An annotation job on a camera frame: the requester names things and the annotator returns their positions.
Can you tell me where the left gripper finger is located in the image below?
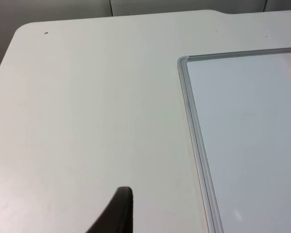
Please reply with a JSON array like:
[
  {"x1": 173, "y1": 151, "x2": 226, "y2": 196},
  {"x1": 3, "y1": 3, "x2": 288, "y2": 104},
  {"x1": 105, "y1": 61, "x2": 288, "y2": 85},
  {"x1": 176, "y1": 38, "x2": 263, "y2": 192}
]
[{"x1": 86, "y1": 186, "x2": 134, "y2": 233}]

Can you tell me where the grey-framed whiteboard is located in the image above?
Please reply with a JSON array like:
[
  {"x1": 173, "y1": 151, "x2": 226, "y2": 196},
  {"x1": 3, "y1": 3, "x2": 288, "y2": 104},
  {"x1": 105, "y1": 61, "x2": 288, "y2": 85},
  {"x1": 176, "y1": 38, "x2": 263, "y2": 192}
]
[{"x1": 177, "y1": 47, "x2": 291, "y2": 233}]

